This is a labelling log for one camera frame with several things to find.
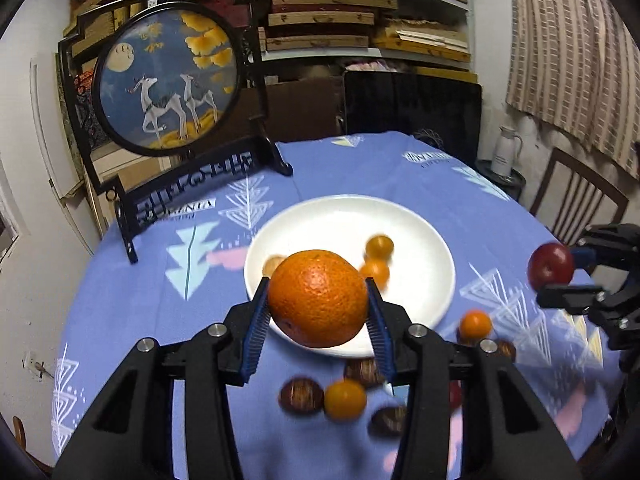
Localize large orange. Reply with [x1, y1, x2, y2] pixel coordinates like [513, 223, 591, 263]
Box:
[267, 249, 369, 349]

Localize wooden slatted chair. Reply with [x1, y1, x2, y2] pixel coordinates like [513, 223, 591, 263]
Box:
[530, 147, 630, 246]

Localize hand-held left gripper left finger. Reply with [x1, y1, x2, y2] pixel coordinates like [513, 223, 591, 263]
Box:
[52, 276, 273, 480]

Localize white wall shelf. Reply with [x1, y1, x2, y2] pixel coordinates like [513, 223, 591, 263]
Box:
[150, 0, 476, 86]

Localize round deer picture table screen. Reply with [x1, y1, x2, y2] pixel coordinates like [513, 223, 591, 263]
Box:
[57, 0, 294, 265]

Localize blue printed tablecloth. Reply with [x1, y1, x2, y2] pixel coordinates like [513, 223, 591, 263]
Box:
[52, 131, 626, 480]

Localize white thermos jug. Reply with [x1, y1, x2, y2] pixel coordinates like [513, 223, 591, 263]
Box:
[490, 126, 523, 177]

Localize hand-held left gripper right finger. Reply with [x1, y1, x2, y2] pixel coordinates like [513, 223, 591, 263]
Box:
[365, 277, 583, 480]

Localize small dark round stool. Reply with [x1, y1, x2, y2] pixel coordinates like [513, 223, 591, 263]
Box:
[475, 160, 527, 201]

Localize striped beige curtain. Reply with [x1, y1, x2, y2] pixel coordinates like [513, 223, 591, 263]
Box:
[505, 0, 640, 181]

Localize white wall socket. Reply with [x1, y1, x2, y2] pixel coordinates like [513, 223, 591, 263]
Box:
[22, 352, 46, 378]

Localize small orange kumquat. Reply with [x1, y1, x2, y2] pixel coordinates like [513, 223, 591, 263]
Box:
[324, 379, 368, 422]
[365, 234, 394, 261]
[359, 259, 391, 291]
[459, 310, 493, 342]

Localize black flat panel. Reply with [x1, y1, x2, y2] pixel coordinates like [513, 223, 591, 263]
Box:
[344, 71, 483, 166]

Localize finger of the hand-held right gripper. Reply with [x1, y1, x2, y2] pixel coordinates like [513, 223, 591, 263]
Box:
[571, 222, 640, 277]
[536, 267, 640, 351]

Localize brown cardboard box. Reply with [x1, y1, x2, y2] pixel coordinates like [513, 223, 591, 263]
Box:
[265, 77, 346, 143]

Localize shelf of wooden boxes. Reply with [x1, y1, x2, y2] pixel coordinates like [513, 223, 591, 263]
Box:
[70, 0, 473, 81]

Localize white round plate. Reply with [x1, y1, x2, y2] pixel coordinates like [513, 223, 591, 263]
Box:
[244, 195, 456, 358]

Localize red apple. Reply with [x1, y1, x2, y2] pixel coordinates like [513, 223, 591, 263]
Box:
[527, 242, 576, 291]

